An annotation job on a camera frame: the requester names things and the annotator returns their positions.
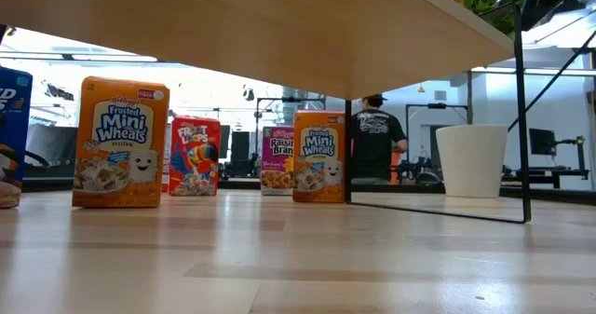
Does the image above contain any orange panel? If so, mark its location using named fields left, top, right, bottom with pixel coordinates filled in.
left=389, top=151, right=402, bottom=184

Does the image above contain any orange Mini Wheats cereal box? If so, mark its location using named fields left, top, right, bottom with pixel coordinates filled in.
left=72, top=75, right=171, bottom=210
left=291, top=109, right=346, bottom=204

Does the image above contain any blue Frosted Flakes cereal box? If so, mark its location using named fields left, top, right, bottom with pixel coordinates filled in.
left=0, top=65, right=34, bottom=210

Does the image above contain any red Froot Loops cereal box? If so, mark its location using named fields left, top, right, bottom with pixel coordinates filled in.
left=168, top=115, right=223, bottom=198
left=160, top=122, right=172, bottom=193

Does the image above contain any wooden shelf with black legs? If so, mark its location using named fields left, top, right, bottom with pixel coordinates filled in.
left=0, top=0, right=533, bottom=225

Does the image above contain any person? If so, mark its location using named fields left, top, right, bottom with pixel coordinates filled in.
left=349, top=93, right=410, bottom=185

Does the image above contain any dark grey covered bench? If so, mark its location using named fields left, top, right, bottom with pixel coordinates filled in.
left=25, top=123, right=80, bottom=179

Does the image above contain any black metal rig frame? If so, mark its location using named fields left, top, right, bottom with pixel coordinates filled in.
left=404, top=102, right=470, bottom=166
left=254, top=96, right=327, bottom=166

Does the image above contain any black upright panel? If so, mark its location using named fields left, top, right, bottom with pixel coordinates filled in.
left=230, top=130, right=251, bottom=178

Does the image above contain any black monitor on stand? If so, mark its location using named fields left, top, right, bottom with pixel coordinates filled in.
left=501, top=127, right=591, bottom=190

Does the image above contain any black metal table frame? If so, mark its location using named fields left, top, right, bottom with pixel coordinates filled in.
left=20, top=27, right=596, bottom=207

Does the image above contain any white plant pot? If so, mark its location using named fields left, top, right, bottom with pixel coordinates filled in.
left=435, top=124, right=509, bottom=199

